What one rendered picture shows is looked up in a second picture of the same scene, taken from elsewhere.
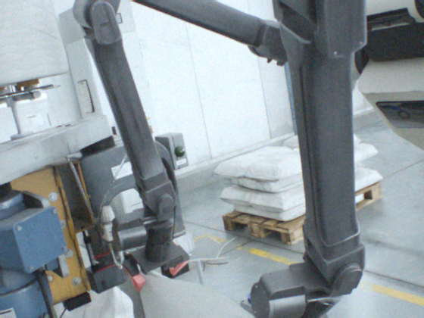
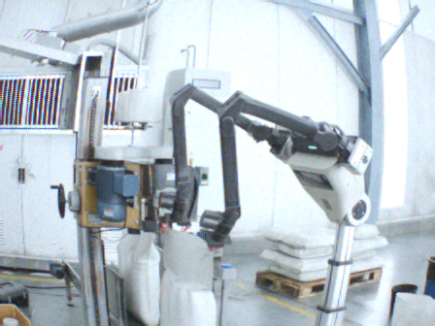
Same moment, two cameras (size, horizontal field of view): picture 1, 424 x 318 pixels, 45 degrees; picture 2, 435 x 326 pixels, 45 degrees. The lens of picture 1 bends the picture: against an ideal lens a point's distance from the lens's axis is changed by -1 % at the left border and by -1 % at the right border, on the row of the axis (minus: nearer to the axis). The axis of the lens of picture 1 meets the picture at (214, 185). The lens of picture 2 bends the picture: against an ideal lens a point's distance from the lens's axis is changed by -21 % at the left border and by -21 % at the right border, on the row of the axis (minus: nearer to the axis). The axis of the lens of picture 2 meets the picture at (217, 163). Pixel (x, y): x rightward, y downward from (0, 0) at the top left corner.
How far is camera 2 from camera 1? 1.80 m
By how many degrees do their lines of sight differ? 14
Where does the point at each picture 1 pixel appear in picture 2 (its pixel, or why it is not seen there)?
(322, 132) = (225, 158)
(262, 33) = (249, 126)
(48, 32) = (157, 105)
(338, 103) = (230, 150)
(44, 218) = (134, 178)
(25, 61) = (146, 114)
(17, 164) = (129, 154)
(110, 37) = (180, 114)
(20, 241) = (124, 182)
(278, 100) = not seen: hidden behind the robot
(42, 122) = not seen: hidden behind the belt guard
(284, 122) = not seen: hidden behind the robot
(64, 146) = (149, 154)
